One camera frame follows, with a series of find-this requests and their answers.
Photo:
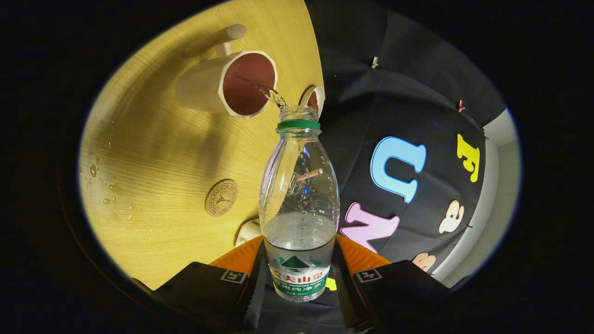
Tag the wooden table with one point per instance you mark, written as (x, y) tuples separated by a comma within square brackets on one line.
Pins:
[(162, 139)]

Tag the brown sausage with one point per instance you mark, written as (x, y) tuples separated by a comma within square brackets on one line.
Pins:
[(313, 100)]

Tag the small white plate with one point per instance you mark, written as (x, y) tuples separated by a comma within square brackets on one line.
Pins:
[(304, 96)]

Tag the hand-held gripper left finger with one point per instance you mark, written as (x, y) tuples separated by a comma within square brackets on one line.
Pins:
[(253, 297)]

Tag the round wooden coaster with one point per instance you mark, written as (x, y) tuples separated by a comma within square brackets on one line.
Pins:
[(221, 198)]

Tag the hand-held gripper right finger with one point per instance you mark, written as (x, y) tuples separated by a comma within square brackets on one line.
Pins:
[(345, 297)]

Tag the pink clip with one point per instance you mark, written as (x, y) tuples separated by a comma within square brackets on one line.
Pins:
[(460, 105)]

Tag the white toaster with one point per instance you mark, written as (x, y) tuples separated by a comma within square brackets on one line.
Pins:
[(248, 229)]

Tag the clear plastic juice bottle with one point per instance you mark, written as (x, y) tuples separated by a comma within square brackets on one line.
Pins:
[(299, 260)]

